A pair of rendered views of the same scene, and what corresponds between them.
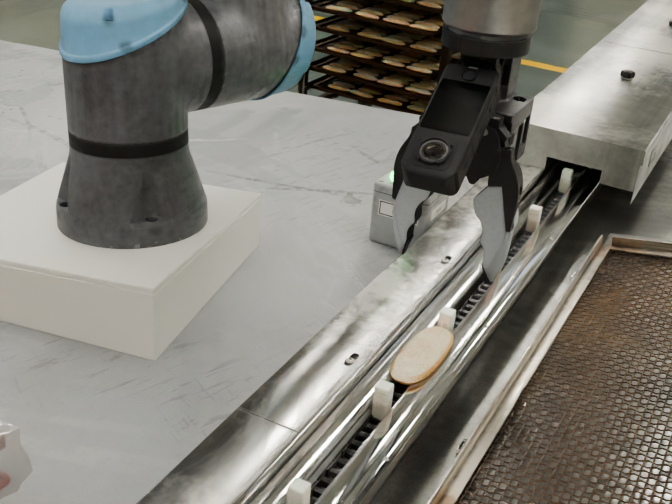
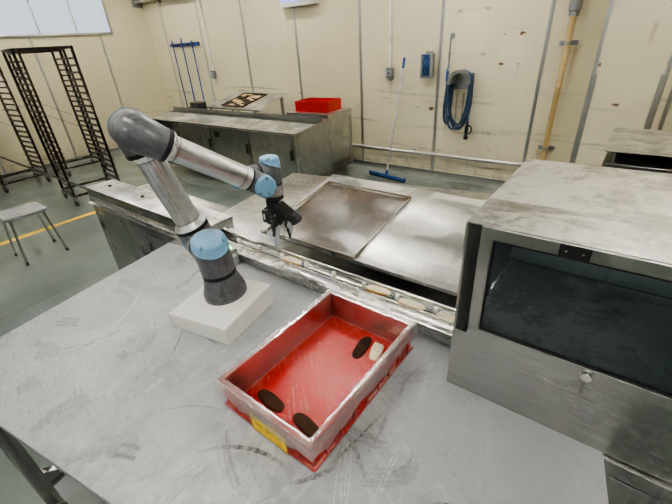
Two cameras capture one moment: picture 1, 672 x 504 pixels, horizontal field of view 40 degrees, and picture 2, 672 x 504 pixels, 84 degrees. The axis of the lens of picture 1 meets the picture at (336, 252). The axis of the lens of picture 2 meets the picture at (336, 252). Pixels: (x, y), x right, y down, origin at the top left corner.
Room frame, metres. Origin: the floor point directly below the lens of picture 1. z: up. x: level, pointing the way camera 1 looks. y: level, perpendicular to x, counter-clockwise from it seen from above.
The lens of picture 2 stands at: (0.21, 1.21, 1.65)
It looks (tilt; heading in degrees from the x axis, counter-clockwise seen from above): 29 degrees down; 283
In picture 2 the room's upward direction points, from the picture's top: 4 degrees counter-clockwise
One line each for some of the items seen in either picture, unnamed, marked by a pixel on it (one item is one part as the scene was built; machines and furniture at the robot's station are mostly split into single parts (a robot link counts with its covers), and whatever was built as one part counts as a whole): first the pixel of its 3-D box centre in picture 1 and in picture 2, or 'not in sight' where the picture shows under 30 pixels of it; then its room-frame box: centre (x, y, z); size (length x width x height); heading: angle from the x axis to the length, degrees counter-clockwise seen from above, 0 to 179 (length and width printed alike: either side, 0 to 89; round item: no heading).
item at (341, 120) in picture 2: not in sight; (321, 143); (1.47, -3.84, 0.44); 0.70 x 0.55 x 0.87; 154
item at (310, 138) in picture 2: not in sight; (248, 137); (2.55, -3.91, 0.51); 3.00 x 1.26 x 1.03; 154
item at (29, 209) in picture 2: not in sight; (31, 232); (3.76, -1.37, 0.23); 0.36 x 0.36 x 0.46; 64
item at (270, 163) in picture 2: not in sight; (270, 170); (0.74, -0.10, 1.24); 0.09 x 0.08 x 0.11; 46
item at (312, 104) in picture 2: not in sight; (318, 104); (1.47, -3.84, 0.93); 0.51 x 0.36 x 0.13; 158
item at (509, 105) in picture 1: (479, 100); (275, 208); (0.75, -0.11, 1.08); 0.09 x 0.08 x 0.12; 155
